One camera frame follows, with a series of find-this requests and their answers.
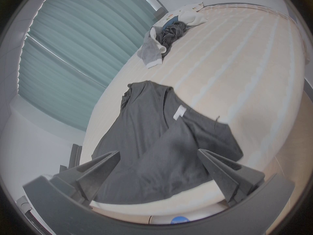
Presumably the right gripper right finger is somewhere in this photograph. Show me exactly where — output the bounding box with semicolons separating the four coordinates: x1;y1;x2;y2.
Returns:
197;149;266;203

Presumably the white printed pillow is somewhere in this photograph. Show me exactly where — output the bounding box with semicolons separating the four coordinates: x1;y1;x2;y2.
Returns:
153;1;204;26

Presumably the blue-green curtain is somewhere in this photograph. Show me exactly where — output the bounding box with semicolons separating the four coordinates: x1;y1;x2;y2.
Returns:
17;37;108;132
27;0;159;87

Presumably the dark blue garment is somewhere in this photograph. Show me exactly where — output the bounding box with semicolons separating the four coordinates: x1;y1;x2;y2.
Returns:
161;17;179;30

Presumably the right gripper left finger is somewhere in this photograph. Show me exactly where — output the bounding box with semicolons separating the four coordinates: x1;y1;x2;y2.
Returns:
51;151;121;202

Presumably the grey and white garment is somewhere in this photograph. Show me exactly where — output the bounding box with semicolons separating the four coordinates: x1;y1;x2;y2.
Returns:
137;27;167;69

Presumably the black chest of drawers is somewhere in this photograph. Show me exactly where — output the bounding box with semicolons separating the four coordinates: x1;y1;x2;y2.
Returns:
59;144;82;174

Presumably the black shiny garment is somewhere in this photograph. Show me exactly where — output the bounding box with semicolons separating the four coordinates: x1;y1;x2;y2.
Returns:
156;22;187;58

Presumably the bed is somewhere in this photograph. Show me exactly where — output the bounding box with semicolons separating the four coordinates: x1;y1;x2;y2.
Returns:
82;0;310;227

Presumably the black polo shirt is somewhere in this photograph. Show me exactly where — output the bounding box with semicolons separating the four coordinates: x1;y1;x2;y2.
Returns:
91;80;244;204

